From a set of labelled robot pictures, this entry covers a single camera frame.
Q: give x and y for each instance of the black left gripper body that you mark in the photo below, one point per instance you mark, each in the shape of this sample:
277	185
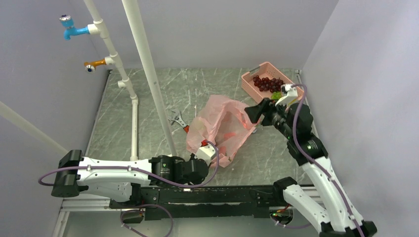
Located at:
197	181

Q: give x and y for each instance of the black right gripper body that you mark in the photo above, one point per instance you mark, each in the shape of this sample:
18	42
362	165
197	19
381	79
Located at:
276	115

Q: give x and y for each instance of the green fake grapes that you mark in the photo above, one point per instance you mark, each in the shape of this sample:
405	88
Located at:
276	95

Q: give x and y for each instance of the purple fake grapes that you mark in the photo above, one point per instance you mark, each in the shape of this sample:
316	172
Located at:
266	84

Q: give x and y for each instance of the pink plastic bag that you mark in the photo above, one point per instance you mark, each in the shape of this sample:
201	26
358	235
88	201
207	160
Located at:
224	122

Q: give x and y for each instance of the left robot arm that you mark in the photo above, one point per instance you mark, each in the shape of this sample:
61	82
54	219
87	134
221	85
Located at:
121	180

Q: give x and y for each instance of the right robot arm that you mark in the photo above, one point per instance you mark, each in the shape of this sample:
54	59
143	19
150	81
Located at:
336	216

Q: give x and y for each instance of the pink plastic basket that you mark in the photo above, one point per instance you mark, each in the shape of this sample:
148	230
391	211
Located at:
265	69

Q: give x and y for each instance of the orange faucet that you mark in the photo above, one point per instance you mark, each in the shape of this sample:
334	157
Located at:
90	67

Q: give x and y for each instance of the blue faucet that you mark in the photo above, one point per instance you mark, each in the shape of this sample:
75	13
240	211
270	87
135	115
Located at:
70	29

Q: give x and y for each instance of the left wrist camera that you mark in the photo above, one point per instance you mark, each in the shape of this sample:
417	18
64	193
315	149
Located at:
206	152

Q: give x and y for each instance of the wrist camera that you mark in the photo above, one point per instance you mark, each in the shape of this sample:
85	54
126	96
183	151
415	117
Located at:
206	152
289	95

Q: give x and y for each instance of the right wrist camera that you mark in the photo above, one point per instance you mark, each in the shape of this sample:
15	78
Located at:
289	95

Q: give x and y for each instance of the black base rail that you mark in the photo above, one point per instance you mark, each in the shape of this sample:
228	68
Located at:
257	201

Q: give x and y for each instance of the red handled adjustable wrench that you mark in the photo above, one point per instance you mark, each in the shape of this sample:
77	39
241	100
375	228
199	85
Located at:
176	117

